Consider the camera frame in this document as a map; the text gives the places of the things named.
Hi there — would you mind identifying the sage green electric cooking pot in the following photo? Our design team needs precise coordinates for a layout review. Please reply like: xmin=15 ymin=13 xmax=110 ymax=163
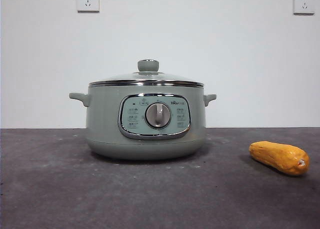
xmin=68 ymin=84 xmax=217 ymax=161

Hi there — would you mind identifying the white wall socket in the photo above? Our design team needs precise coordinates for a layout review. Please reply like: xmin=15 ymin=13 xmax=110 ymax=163
xmin=292 ymin=0 xmax=315 ymax=15
xmin=76 ymin=0 xmax=100 ymax=14

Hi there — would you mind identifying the yellow corn cob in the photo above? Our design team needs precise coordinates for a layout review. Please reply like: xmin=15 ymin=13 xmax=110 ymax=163
xmin=248 ymin=140 xmax=311 ymax=176

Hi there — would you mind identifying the glass lid with green knob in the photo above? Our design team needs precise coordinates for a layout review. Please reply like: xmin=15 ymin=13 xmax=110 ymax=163
xmin=88 ymin=59 xmax=205 ymax=88

